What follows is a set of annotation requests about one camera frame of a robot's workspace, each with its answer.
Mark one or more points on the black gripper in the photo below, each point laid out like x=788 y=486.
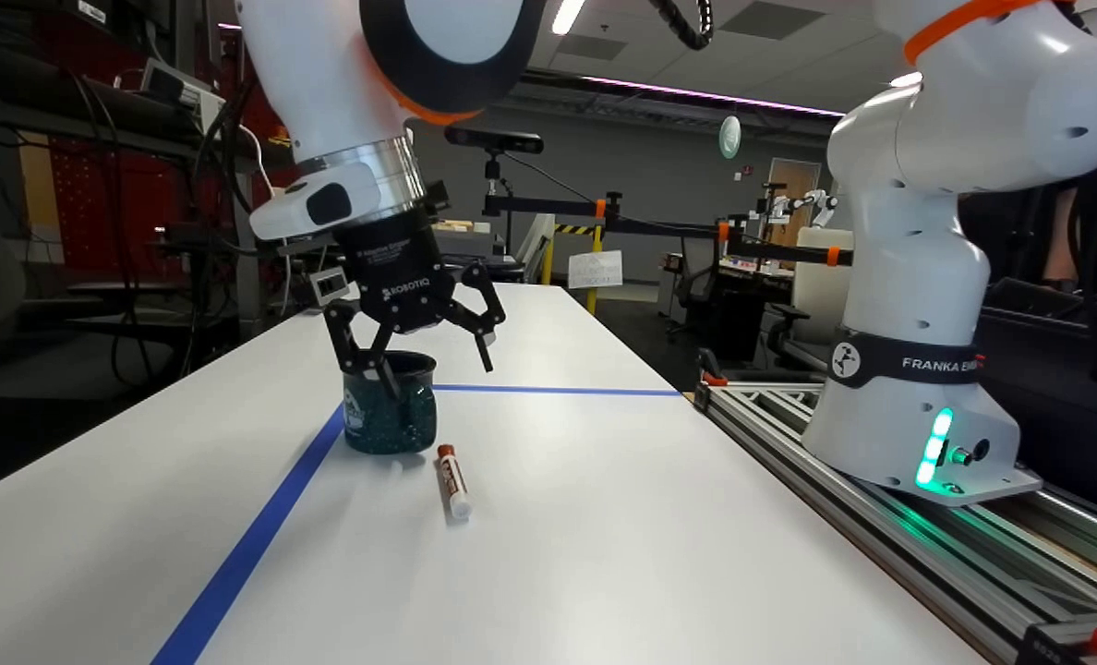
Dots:
x=404 y=285

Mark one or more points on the dark green mug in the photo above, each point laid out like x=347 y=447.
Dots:
x=388 y=412

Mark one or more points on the red marker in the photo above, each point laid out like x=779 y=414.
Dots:
x=451 y=482

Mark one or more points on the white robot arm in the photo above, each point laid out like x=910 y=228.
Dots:
x=1005 y=101

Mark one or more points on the blue tape line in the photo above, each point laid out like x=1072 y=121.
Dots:
x=356 y=560

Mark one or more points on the aluminium rail base frame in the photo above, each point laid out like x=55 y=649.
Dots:
x=1015 y=578

